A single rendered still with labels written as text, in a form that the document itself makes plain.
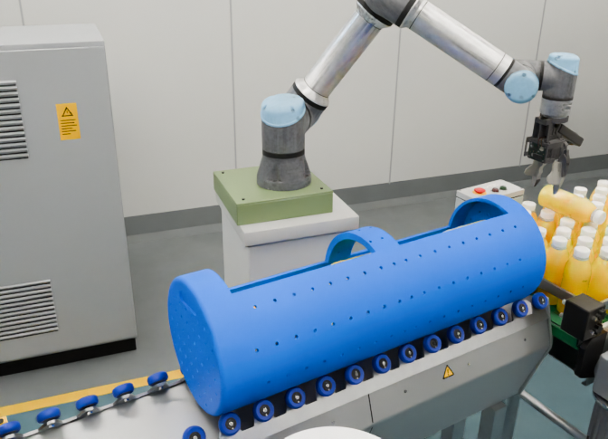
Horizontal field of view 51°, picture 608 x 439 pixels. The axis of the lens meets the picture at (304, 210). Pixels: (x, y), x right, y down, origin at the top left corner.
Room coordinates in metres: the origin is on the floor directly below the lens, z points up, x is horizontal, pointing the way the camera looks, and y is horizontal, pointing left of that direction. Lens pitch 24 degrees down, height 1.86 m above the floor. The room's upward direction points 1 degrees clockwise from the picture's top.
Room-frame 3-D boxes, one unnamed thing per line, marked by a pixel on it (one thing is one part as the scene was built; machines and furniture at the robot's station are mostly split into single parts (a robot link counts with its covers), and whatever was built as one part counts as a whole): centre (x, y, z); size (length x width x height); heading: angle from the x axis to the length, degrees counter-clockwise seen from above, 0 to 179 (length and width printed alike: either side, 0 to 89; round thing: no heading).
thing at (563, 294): (1.58, -0.64, 0.96); 0.40 x 0.01 x 0.03; 32
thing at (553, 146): (1.61, -0.63, 1.36); 0.09 x 0.08 x 0.12; 122
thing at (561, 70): (1.61, -0.64, 1.52); 0.09 x 0.08 x 0.11; 75
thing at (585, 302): (1.39, -0.71, 0.95); 0.10 x 0.07 x 0.10; 32
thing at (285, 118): (1.67, 0.06, 1.38); 0.13 x 0.12 x 0.14; 165
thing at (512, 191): (1.89, -0.59, 1.05); 0.20 x 0.10 x 0.10; 122
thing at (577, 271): (1.50, -0.73, 0.99); 0.07 x 0.07 x 0.19
